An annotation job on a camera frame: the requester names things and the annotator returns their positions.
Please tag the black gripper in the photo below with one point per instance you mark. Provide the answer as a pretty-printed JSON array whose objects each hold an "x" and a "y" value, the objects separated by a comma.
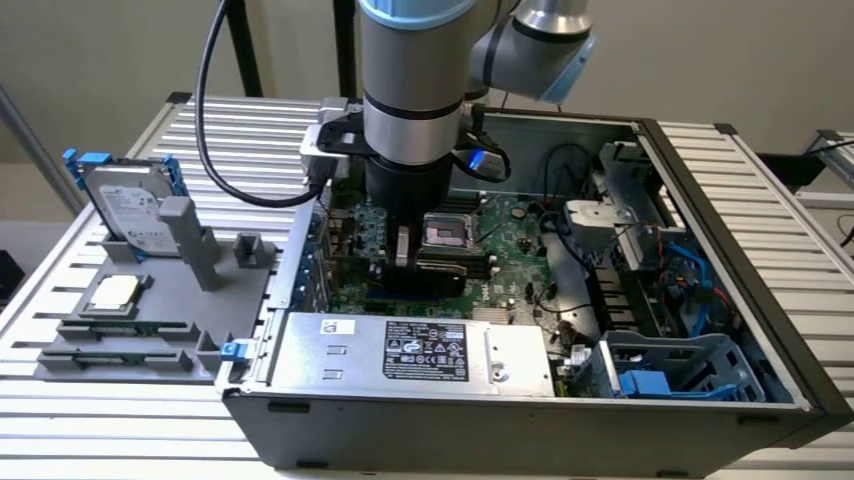
[{"x": 408, "y": 180}]

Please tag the black graphics card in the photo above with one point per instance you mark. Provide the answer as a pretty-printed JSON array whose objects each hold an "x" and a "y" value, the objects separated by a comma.
[{"x": 440, "y": 280}]

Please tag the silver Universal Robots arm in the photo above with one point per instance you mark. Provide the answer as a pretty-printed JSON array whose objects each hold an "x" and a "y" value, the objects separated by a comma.
[{"x": 407, "y": 60}]

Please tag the blue-lit plug on wrist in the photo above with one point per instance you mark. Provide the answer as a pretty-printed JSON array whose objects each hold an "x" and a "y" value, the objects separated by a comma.
[{"x": 479, "y": 159}]

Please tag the black RAM slots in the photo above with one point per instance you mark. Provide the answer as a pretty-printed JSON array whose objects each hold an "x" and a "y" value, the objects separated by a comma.
[{"x": 480, "y": 267}]

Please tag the green motherboard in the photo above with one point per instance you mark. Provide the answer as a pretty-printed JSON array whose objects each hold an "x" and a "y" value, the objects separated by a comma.
[{"x": 514, "y": 250}]

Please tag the silver chipset heat sink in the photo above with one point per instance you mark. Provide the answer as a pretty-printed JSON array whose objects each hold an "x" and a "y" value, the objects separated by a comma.
[{"x": 495, "y": 316}]

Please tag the silver power supply box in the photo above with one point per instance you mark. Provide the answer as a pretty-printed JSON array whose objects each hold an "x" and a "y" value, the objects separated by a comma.
[{"x": 374, "y": 350}]

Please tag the metal drive cage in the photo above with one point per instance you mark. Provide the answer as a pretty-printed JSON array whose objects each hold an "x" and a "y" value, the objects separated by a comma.
[{"x": 641, "y": 220}]

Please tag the grey parts rack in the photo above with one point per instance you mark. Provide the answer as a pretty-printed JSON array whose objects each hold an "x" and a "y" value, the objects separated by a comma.
[{"x": 167, "y": 290}]

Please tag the hard disk in blue carrier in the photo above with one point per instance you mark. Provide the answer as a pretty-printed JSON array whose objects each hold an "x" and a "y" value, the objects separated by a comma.
[{"x": 127, "y": 205}]

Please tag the blue case latch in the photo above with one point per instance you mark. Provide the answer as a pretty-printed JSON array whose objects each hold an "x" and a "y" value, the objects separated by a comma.
[{"x": 238, "y": 350}]

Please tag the silver CPU chip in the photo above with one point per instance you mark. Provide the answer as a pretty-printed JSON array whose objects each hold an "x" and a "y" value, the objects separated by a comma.
[{"x": 116, "y": 291}]

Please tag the black open PC case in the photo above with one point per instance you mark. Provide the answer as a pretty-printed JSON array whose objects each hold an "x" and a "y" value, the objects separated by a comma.
[{"x": 507, "y": 430}]

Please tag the blue plastic disk bay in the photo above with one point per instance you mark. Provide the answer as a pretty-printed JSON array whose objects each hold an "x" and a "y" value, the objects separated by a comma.
[{"x": 674, "y": 365}]

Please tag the black box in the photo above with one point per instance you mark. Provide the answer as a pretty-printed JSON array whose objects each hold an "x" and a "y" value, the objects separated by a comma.
[{"x": 9, "y": 275}]

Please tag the CPU socket with metal frame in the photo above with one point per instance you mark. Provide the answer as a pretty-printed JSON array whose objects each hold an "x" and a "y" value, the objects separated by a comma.
[{"x": 452, "y": 231}]

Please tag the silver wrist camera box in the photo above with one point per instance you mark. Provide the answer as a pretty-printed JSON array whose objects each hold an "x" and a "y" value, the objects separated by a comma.
[{"x": 320, "y": 150}]

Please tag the black frame post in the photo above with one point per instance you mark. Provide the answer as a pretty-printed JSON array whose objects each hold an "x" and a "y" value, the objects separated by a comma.
[
  {"x": 343, "y": 50},
  {"x": 243, "y": 45}
]

